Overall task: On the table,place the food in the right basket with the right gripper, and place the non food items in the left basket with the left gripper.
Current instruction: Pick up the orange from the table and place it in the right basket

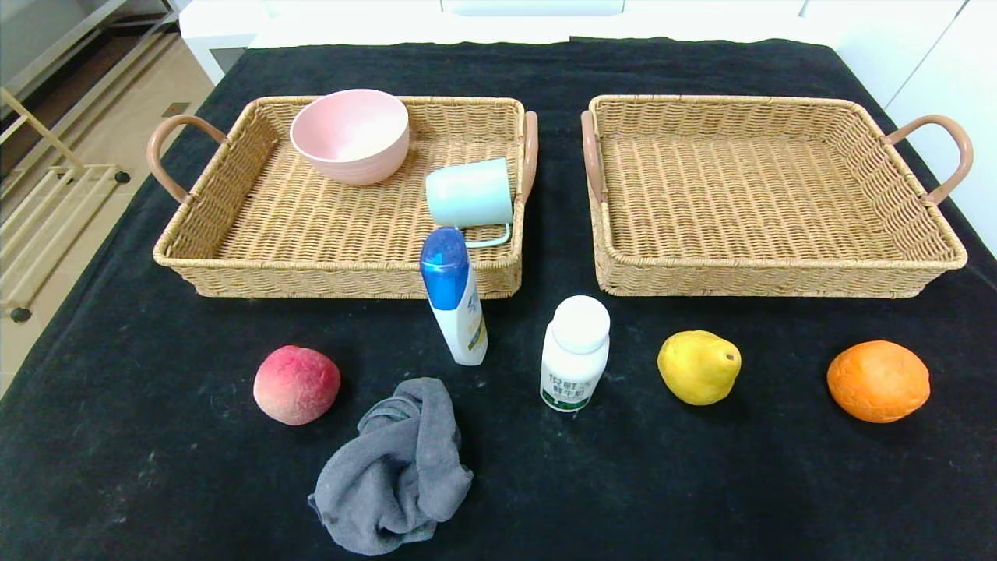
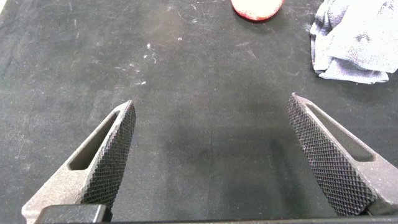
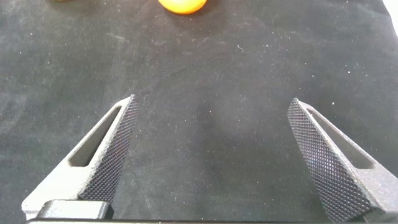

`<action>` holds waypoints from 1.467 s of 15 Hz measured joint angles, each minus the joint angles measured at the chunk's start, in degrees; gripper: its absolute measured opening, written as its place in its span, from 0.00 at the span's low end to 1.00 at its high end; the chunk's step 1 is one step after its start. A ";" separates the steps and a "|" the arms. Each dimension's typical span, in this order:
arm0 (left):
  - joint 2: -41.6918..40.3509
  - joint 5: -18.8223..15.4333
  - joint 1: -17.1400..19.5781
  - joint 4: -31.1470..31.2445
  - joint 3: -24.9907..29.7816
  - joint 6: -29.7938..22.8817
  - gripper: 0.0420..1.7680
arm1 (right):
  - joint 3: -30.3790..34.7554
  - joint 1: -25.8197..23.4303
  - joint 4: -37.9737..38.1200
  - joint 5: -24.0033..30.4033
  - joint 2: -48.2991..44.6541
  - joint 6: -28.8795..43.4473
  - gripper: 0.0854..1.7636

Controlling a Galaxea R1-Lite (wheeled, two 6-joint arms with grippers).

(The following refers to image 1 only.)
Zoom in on yellow pear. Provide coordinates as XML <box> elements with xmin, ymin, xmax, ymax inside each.
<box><xmin>657</xmin><ymin>330</ymin><xmax>742</xmax><ymax>407</ymax></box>

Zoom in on black tablecloth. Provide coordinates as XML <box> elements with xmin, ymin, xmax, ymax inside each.
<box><xmin>0</xmin><ymin>35</ymin><xmax>997</xmax><ymax>561</ymax></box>

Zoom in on wooden rack on wheels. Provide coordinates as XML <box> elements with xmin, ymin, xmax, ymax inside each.
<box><xmin>0</xmin><ymin>86</ymin><xmax>131</xmax><ymax>324</ymax></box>

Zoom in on white milk bottle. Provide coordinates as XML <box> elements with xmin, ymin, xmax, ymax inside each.
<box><xmin>539</xmin><ymin>295</ymin><xmax>611</xmax><ymax>413</ymax></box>

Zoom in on white shampoo bottle blue cap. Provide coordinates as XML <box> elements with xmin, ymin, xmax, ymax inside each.
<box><xmin>419</xmin><ymin>227</ymin><xmax>489</xmax><ymax>367</ymax></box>

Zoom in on pale mint cup with handle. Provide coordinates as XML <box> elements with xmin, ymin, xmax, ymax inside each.
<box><xmin>425</xmin><ymin>157</ymin><xmax>515</xmax><ymax>249</ymax></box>

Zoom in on red peach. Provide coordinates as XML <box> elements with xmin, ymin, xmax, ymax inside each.
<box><xmin>252</xmin><ymin>344</ymin><xmax>342</xmax><ymax>426</ymax></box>

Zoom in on wicker basket with pink handles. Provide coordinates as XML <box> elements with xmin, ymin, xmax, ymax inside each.
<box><xmin>580</xmin><ymin>93</ymin><xmax>974</xmax><ymax>299</ymax></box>
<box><xmin>146</xmin><ymin>95</ymin><xmax>540</xmax><ymax>301</ymax></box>

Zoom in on pink bowl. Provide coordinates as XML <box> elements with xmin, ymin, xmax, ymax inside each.
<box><xmin>290</xmin><ymin>88</ymin><xmax>410</xmax><ymax>186</ymax></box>

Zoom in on grey metal shelf frame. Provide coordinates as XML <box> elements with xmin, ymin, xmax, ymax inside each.
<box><xmin>0</xmin><ymin>0</ymin><xmax>181</xmax><ymax>102</ymax></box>

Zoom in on orange fruit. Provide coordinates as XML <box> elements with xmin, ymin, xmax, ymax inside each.
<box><xmin>826</xmin><ymin>340</ymin><xmax>932</xmax><ymax>424</ymax></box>

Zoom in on grey cloth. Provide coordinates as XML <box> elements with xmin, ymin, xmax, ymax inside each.
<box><xmin>308</xmin><ymin>377</ymin><xmax>474</xmax><ymax>556</ymax></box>

